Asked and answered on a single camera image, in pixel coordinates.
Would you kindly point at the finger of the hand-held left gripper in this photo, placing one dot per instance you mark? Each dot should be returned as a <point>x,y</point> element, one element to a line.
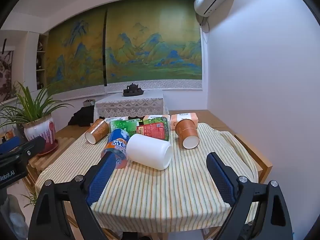
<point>31,147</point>
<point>9,145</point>

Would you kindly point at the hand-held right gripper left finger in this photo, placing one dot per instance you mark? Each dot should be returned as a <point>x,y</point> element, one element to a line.
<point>102,178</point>

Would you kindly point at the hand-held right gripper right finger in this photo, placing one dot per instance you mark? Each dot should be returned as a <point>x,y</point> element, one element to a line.
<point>221,178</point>

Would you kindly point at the white cup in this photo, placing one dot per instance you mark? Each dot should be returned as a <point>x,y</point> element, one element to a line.
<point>147,150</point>

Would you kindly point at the orange paper cup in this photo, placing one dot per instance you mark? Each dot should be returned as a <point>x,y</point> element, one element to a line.
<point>187,133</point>
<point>98,130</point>

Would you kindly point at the potted green plant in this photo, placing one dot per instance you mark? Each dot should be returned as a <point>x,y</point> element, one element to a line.
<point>37,130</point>

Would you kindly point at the red plant saucer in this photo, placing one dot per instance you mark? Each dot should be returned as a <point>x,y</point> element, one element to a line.
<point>53,148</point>

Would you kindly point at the wooden slatted stand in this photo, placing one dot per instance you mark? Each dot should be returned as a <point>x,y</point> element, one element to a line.
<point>47,162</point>

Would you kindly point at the small green plant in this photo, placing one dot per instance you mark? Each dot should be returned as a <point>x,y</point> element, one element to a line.
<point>32,198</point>

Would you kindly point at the wooden table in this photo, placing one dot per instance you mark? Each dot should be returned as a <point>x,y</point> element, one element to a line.
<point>255,155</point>

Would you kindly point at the black cloth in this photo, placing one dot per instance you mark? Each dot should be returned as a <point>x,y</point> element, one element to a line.
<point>81,117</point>

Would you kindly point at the white green box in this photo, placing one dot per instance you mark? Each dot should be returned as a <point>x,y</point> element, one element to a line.
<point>115,120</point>

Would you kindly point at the striped tablecloth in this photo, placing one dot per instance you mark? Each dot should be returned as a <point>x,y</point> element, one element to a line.
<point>160,195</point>

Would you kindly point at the large orange white box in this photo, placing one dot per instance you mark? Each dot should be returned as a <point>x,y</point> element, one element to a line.
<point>185,117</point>

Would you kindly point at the small metal box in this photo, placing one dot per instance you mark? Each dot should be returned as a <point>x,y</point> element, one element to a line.
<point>88,103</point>

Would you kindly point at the red green snack packet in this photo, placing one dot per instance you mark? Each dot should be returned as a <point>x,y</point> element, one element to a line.
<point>155,129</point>

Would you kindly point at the white lace tablecloth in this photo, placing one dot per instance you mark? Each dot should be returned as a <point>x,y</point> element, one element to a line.
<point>130,106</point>

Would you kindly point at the dark tea tray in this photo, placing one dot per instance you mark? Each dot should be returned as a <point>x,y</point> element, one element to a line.
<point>133,94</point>

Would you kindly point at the dark teapot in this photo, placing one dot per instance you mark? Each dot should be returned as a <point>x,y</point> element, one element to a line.
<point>133,87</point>

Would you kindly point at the narrow landscape scroll painting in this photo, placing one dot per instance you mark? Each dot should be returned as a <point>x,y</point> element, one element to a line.
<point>75,55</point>

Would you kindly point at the wide landscape scroll painting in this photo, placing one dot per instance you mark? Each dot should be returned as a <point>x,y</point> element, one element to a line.
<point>155,42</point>

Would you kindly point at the ink painting wall hanging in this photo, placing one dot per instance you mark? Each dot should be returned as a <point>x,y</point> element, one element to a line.
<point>5,77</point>

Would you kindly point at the wall shelf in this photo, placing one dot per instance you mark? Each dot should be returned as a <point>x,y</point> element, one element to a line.
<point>41,62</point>

